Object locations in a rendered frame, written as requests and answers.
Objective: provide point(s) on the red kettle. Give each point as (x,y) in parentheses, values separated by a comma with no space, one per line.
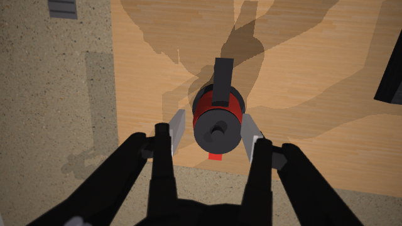
(217,119)

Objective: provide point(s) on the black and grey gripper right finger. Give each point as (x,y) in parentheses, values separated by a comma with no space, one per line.
(314,201)

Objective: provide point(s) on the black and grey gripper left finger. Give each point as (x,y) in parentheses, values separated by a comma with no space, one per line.
(97,200)

